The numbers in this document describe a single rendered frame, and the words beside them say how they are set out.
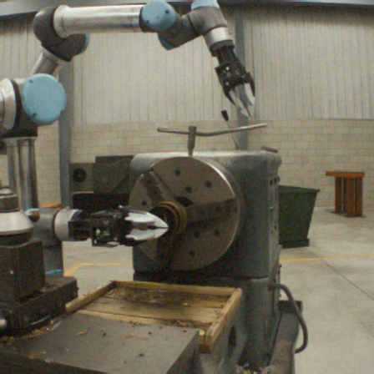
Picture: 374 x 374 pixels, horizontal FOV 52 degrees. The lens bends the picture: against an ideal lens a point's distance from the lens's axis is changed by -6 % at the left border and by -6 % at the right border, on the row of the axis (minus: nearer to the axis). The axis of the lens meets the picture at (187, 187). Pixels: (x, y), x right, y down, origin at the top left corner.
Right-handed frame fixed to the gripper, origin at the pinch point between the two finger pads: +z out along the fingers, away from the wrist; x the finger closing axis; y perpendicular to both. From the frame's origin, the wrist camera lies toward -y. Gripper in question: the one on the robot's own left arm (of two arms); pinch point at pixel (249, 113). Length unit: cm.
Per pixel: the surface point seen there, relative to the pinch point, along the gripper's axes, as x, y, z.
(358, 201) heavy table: 67, -824, 135
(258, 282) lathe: -16, -7, 47
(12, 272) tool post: -31, 69, 19
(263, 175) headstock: -3.6, -8.0, 17.6
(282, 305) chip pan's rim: -23, -66, 75
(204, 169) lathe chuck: -15.6, 8.5, 10.9
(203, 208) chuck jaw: -17.6, 14.5, 20.2
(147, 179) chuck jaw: -30.0, 12.5, 7.9
